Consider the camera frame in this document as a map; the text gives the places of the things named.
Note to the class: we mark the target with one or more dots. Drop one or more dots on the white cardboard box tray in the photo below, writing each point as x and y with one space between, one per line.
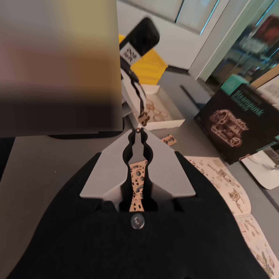
165 124

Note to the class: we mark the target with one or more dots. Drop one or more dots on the small flat wooden piece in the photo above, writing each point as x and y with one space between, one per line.
169 139

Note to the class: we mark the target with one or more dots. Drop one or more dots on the pile of wooden rings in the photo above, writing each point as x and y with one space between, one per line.
158 113

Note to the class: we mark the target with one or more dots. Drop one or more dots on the green cardboard box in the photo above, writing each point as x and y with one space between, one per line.
233 84

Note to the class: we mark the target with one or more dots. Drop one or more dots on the printed paper sheet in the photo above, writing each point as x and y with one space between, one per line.
270 89

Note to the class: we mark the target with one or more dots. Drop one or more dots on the small dark wooden gear part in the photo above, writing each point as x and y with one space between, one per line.
143 119

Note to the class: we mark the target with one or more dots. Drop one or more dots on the black model kit box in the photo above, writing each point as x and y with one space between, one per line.
228 130

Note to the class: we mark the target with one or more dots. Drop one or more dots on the illustrated instruction booklet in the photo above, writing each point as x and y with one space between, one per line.
231 191

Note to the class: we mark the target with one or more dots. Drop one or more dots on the laser-cut wooden parts sheet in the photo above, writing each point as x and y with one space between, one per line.
137 178

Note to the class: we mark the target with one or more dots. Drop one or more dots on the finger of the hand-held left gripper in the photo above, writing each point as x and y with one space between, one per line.
142 96
129 93

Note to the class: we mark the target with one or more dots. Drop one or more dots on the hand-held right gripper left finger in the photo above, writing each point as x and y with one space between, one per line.
104 174

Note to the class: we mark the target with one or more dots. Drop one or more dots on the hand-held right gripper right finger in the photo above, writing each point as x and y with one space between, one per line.
167 174

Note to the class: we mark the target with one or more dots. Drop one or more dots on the yellow plastic bin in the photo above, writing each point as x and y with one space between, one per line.
150 65

